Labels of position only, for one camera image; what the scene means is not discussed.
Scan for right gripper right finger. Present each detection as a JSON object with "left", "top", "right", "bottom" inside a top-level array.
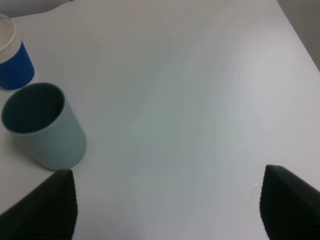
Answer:
[{"left": 259, "top": 165, "right": 320, "bottom": 240}]

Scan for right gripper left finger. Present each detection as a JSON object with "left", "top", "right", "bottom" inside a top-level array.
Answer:
[{"left": 0, "top": 169, "right": 78, "bottom": 240}]

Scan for teal plastic cup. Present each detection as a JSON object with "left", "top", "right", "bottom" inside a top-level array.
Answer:
[{"left": 1, "top": 82, "right": 87, "bottom": 171}]

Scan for blue white paper cup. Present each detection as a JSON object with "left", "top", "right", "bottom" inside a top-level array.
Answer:
[{"left": 0, "top": 13, "right": 36, "bottom": 91}]

